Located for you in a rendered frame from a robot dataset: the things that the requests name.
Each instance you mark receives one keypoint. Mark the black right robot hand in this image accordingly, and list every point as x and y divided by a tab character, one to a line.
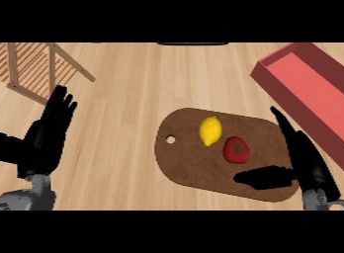
311	161

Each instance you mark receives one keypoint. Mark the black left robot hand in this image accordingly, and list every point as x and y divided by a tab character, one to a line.
46	138

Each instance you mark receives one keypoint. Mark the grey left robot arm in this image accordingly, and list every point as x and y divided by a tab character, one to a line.
26	195

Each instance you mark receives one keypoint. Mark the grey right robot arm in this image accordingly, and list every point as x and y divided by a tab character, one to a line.
324	201

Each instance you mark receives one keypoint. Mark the red tomato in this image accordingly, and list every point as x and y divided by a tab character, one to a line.
237	150

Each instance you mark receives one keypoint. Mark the brown wooden cutting board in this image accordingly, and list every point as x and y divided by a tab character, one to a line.
219	151

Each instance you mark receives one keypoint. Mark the red cardboard box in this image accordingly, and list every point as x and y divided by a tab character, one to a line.
317	99

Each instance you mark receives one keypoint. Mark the wooden slatted rack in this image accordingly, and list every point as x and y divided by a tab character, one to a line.
32	67

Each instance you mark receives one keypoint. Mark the yellow lemon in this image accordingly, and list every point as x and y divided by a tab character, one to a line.
210	130

